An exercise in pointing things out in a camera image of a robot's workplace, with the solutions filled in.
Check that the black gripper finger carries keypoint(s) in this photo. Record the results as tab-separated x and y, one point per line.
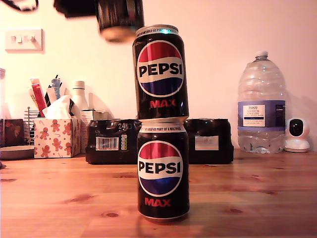
76	7

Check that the black Pepsi Max can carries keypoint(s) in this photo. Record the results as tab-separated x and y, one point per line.
161	168
119	19
161	72

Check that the shrink-wrapped Pepsi Max can pack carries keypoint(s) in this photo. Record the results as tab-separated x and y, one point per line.
104	129

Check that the blue patterned packet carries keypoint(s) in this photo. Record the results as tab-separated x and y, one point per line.
57	86

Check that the white bottle with cap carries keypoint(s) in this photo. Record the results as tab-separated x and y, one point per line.
79	96

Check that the white black-striped packet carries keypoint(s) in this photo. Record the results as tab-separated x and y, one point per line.
52	96

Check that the white paper tissue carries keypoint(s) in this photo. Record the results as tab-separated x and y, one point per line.
59	106

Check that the white cardboard box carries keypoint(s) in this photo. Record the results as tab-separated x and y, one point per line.
95	114

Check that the gingerbread print tissue box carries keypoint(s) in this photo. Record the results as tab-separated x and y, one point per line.
57	138

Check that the dark red box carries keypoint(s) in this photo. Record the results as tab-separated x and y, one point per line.
13	131

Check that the grey plate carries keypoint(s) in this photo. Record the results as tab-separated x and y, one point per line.
15	152

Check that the large clear water bottle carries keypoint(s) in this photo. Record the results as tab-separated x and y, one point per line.
260	79

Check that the white wall switch plate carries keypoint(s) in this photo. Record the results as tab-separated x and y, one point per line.
24	41

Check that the small white round camera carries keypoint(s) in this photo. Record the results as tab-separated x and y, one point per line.
297	143

